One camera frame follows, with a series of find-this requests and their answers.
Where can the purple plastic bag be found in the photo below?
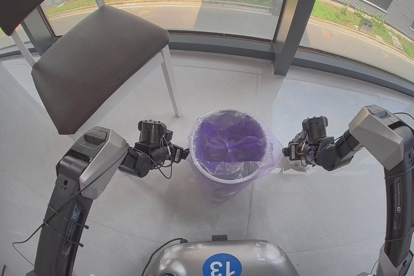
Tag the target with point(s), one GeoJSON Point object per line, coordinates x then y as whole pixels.
{"type": "Point", "coordinates": [226, 145]}

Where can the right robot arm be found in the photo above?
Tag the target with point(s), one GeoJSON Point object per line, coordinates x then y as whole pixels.
{"type": "Point", "coordinates": [397, 187]}

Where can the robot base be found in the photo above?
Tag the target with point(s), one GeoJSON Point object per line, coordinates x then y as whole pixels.
{"type": "Point", "coordinates": [245, 255]}

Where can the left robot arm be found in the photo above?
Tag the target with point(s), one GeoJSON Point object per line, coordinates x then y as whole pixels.
{"type": "Point", "coordinates": [71, 177]}

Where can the white trash bin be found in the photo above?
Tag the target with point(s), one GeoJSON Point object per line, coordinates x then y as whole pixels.
{"type": "Point", "coordinates": [226, 176]}

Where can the clear printed wrapper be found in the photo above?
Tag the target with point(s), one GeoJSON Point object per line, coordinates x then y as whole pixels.
{"type": "Point", "coordinates": [296, 166]}

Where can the grey cushioned white chair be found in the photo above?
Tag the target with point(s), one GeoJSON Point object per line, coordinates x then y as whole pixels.
{"type": "Point", "coordinates": [97, 61]}

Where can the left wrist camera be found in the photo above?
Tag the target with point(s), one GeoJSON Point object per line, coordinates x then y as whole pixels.
{"type": "Point", "coordinates": [180, 153]}

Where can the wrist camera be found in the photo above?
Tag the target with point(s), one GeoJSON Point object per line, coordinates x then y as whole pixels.
{"type": "Point", "coordinates": [290, 151]}
{"type": "Point", "coordinates": [180, 153]}

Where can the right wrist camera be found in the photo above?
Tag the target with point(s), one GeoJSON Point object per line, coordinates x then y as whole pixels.
{"type": "Point", "coordinates": [290, 151]}

